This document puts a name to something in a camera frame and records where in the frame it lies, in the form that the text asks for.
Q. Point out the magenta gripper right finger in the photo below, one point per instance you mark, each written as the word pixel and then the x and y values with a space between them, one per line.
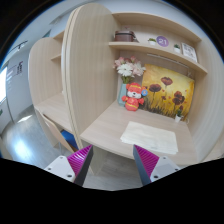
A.
pixel 145 162

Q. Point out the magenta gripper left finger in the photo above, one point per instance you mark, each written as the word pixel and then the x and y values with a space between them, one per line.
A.
pixel 79 162

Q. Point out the cream folded towel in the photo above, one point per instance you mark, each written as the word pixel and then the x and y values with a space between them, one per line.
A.
pixel 150 138

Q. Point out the wooden chair with blue seat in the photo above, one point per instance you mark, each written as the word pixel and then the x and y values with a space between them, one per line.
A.
pixel 57 134

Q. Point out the small white potted plant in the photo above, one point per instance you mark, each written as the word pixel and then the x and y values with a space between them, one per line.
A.
pixel 178 116

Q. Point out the red plush doll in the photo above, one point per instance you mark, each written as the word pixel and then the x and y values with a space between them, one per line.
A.
pixel 134 96

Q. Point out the yellow poppy painting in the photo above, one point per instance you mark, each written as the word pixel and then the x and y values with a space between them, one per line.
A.
pixel 168 92

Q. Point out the flower bouquet in blue vase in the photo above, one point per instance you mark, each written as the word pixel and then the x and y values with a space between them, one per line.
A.
pixel 128 69

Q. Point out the neighbouring wooden desk cubicle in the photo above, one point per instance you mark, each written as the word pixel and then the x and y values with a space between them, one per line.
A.
pixel 46 86

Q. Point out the white framed notice card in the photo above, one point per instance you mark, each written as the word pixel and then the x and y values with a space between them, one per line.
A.
pixel 189 51

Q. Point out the small potted plant on shelf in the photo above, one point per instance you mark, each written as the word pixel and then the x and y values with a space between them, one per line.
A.
pixel 152 41

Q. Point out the purple round number sign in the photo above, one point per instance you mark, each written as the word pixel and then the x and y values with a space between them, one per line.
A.
pixel 162 41

